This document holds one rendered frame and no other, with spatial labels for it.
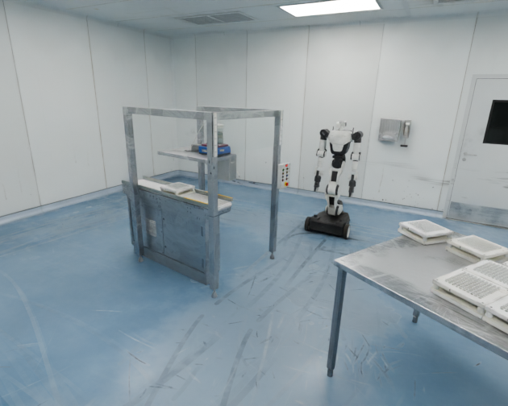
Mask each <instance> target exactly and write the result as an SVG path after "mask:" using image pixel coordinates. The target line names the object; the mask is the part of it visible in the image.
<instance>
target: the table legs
mask: <svg viewBox="0 0 508 406"><path fill-rule="evenodd" d="M346 276H347V272H346V271H344V270H342V269H340V268H338V273H337V280H336V288H335V301H334V308H333V315H332V323H331V336H330V343H329V350H328V357H327V376H328V377H332V376H333V370H334V369H335V360H336V353H337V346H338V340H339V328H340V321H341V314H342V308H343V302H344V289H345V283H346ZM419 314H420V312H419V311H417V310H415V309H414V311H413V315H414V316H413V320H412V321H413V322H414V323H417V321H418V316H419Z"/></svg>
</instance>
